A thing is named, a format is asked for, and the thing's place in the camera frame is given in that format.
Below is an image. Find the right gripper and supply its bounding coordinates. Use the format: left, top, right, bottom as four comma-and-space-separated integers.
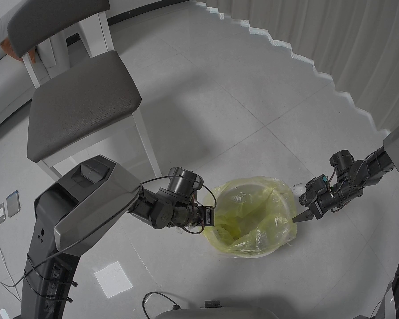
310, 193, 338, 221

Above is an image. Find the grey cushioned white chair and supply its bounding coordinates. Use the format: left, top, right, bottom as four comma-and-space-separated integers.
7, 0, 162, 181

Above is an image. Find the pale grey sofa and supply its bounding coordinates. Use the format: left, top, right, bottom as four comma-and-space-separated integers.
0, 0, 70, 139

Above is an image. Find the black cable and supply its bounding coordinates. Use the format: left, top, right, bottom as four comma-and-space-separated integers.
140, 176, 217, 212
142, 291, 182, 319

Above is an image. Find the orange cushion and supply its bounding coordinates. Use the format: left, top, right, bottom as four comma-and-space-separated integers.
0, 38, 37, 63

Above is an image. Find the beige curtain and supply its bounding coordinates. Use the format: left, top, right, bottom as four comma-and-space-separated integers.
194, 0, 399, 134

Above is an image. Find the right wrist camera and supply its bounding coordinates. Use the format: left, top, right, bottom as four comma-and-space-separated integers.
304, 175, 329, 195

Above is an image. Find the white trash bin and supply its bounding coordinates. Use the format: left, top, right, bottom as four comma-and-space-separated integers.
216, 178, 295, 259

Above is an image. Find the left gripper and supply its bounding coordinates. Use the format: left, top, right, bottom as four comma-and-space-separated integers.
176, 205, 216, 228

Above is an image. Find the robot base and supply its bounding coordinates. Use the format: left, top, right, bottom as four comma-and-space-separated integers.
156, 299, 280, 319

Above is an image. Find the yellow plastic bag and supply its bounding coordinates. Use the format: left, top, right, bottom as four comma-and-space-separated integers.
202, 175, 298, 258

